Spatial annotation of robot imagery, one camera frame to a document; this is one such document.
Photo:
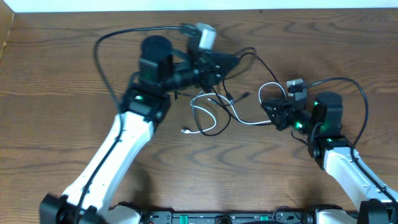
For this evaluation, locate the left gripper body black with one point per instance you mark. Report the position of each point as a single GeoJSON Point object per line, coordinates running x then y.
{"type": "Point", "coordinates": [207, 72]}

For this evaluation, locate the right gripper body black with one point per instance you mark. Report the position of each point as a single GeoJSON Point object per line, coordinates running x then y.
{"type": "Point", "coordinates": [285, 113]}

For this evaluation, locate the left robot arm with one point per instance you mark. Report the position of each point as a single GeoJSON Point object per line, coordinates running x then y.
{"type": "Point", "coordinates": [142, 108]}

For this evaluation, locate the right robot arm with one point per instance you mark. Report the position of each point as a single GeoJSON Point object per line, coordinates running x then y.
{"type": "Point", "coordinates": [334, 153]}

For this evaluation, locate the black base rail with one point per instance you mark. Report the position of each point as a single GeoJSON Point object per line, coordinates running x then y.
{"type": "Point", "coordinates": [217, 217]}

